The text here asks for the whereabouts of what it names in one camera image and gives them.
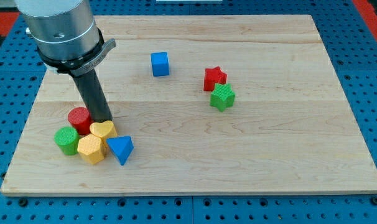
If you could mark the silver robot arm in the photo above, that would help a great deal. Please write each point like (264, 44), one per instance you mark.
(66, 34)

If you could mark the blue cube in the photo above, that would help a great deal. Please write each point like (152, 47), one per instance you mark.
(160, 64)

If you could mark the yellow heart block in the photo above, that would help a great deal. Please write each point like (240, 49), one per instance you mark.
(104, 130)

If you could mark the wooden board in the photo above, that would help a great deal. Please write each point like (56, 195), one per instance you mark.
(290, 131)

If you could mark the green star block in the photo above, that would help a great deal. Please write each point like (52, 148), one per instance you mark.
(222, 97)

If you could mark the red star block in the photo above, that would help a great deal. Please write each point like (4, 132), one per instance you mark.
(213, 76)

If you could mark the blue triangle block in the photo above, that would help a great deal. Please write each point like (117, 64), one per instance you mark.
(121, 147)

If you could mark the yellow hexagon block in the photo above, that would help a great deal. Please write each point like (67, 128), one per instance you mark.
(91, 149)

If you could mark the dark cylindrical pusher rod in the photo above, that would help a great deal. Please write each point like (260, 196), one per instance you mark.
(93, 97)

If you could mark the red cylinder block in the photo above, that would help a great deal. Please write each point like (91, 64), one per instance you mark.
(80, 119)

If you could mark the green cylinder block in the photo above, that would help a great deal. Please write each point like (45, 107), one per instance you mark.
(67, 138)

